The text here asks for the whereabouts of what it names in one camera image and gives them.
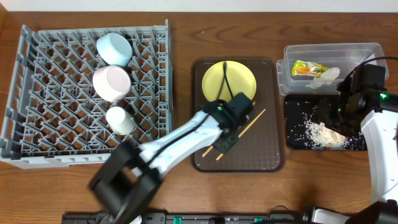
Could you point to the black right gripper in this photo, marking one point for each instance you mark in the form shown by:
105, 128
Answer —
324, 113

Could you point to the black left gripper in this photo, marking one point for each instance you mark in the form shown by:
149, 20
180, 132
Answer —
228, 141

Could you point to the rice and food scraps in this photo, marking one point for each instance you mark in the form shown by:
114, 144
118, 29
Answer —
323, 137

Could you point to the yellow plate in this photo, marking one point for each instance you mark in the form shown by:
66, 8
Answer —
240, 79

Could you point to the white tissue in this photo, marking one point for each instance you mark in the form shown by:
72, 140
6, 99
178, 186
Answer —
326, 78

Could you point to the yellow snack wrapper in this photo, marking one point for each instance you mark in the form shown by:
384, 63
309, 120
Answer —
308, 69

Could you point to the small light green cup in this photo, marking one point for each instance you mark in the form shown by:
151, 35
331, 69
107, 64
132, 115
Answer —
119, 120

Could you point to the white pink-rimmed bowl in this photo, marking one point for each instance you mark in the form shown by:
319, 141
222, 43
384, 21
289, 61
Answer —
111, 83

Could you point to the light blue bowl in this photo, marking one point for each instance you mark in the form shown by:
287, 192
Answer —
114, 49

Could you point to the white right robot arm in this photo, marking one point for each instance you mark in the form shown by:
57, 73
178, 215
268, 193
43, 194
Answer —
380, 134

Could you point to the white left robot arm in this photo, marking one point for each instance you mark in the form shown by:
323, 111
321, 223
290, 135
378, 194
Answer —
127, 182

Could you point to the black waste tray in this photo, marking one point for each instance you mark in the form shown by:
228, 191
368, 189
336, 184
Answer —
298, 124

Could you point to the clear plastic waste bin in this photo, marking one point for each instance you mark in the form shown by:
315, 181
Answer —
345, 56

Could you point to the grey plastic dishwasher rack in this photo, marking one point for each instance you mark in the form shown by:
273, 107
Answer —
54, 117

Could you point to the dark brown serving tray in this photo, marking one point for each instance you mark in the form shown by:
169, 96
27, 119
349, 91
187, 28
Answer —
261, 147

